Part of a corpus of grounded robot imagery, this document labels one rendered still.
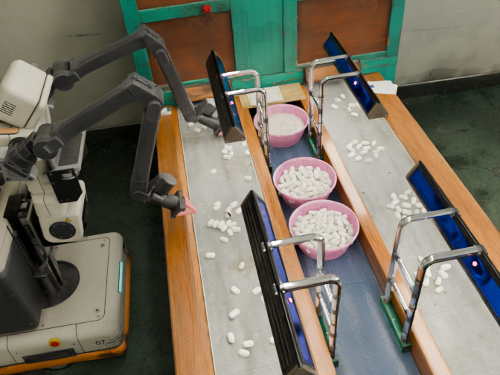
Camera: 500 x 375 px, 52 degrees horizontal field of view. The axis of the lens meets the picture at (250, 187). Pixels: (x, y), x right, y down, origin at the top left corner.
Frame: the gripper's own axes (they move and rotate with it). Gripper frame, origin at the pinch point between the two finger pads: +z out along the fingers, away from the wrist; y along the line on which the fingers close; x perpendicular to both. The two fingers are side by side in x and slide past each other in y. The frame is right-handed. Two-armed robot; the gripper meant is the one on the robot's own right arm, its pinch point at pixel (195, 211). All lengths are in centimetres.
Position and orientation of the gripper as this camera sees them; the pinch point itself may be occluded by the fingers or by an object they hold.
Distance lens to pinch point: 200.9
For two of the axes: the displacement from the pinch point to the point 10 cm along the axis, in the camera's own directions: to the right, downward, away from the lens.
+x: -5.9, 6.7, 4.4
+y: -1.8, -6.5, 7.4
